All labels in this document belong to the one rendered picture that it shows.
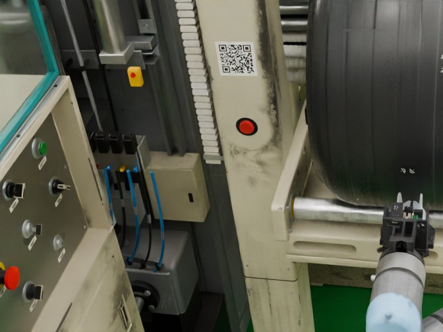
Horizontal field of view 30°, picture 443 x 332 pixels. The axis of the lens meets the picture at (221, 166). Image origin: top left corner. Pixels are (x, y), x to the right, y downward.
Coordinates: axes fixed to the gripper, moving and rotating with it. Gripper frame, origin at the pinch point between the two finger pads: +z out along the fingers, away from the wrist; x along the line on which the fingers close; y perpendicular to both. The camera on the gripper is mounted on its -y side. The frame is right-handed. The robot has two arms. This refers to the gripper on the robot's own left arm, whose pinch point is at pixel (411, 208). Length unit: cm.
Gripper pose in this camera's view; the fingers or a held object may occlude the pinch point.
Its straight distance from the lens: 150.9
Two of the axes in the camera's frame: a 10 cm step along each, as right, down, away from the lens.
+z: 2.7, -5.2, 8.1
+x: -9.6, -0.5, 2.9
